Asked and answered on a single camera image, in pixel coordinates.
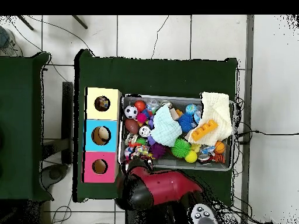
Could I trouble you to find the small orange basketball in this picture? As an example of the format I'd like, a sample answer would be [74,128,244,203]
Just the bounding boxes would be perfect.
[214,140,226,155]

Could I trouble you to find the wooden box with three holes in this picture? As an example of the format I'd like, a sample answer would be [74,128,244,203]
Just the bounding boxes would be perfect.
[82,87,123,184]

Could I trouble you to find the shallow mesh bin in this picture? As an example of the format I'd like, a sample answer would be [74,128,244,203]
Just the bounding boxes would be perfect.
[117,93,235,172]

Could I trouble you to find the black tripod leg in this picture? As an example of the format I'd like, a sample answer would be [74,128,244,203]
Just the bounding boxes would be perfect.
[17,15,35,31]
[71,15,89,30]

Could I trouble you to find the black upright bar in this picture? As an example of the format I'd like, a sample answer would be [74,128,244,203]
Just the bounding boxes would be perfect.
[61,81,75,165]

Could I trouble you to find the dark green tablecloth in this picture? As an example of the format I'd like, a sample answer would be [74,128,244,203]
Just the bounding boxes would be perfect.
[73,48,239,203]
[0,51,54,202]

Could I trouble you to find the cream knitted cloth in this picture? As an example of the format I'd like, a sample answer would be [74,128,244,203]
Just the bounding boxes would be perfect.
[187,91,234,147]

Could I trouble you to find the orange toy brick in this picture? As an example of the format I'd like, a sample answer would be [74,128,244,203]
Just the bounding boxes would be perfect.
[191,119,220,142]

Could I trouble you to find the mint green cloth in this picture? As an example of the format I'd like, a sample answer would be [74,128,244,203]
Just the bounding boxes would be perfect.
[150,104,183,148]

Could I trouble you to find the thin black floor cable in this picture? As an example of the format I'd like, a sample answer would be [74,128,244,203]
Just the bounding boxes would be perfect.
[150,15,169,60]

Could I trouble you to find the person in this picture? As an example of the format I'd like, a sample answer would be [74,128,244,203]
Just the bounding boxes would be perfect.
[0,24,23,57]

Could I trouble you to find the brown toy football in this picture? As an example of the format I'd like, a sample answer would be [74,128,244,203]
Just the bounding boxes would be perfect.
[124,118,140,135]

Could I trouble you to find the blue spiky ball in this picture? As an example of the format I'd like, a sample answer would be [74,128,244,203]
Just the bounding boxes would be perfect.
[178,113,196,133]

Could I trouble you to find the green spiky ball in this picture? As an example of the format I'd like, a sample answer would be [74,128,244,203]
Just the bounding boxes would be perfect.
[171,138,192,159]

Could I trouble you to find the black drink can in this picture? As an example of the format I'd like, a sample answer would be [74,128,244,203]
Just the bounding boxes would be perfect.
[138,125,151,138]

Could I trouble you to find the thick black floor cable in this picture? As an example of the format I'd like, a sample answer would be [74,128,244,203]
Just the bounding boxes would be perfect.
[235,129,299,145]

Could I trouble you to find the yellow ball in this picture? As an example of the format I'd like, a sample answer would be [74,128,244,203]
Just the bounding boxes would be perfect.
[185,149,199,163]

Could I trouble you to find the black and white soccer ball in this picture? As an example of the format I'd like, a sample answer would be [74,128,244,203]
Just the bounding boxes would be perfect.
[124,105,139,120]

